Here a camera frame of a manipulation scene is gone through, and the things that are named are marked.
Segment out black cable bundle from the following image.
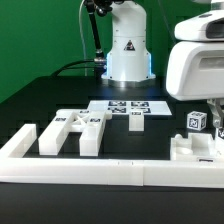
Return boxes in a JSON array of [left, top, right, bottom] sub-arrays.
[[50, 59, 108, 78]]

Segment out white chair back frame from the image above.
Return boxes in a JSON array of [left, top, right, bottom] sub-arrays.
[[38, 109, 112, 156]]

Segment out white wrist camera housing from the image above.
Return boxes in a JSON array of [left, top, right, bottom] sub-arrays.
[[174, 10, 224, 42]]

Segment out white chair seat part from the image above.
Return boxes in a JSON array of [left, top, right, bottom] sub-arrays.
[[170, 133, 224, 162]]

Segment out white tagged cube nut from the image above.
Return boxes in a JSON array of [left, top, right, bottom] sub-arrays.
[[187, 111, 207, 131]]

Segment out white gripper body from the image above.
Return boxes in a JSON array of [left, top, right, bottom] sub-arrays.
[[166, 41, 224, 100]]

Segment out white fiducial marker sheet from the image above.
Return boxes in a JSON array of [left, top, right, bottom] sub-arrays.
[[87, 100, 172, 116]]

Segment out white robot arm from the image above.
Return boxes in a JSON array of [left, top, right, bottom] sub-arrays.
[[102, 0, 224, 128]]

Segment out grey thin cable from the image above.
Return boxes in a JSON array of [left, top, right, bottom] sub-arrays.
[[78, 0, 88, 76]]

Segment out white U-shaped obstacle fence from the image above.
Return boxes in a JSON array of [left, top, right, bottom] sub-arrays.
[[0, 124, 224, 188]]

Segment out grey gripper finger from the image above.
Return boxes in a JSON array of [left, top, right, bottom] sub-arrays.
[[207, 98, 224, 128]]

